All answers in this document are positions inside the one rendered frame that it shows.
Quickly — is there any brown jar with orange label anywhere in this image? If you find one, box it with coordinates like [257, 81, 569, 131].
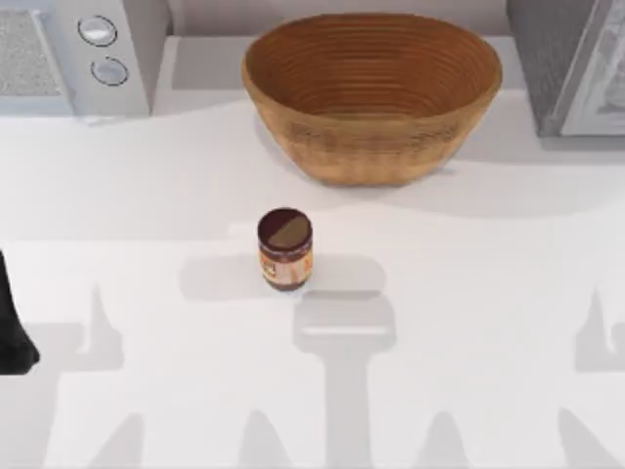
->
[257, 207, 314, 293]

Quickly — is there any brown woven basket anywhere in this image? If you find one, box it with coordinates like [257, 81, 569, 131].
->
[241, 12, 504, 189]

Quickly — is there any small microwave knob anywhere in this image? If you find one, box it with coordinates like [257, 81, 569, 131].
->
[90, 55, 131, 87]

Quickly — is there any large microwave knob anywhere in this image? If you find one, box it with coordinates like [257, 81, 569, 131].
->
[77, 15, 119, 47]

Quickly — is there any pale microwave oven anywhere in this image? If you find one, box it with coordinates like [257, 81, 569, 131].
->
[0, 0, 153, 122]

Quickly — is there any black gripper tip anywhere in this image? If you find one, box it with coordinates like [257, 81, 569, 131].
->
[0, 249, 41, 376]

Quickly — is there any grey cabinet door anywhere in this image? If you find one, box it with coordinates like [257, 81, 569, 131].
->
[550, 0, 625, 138]

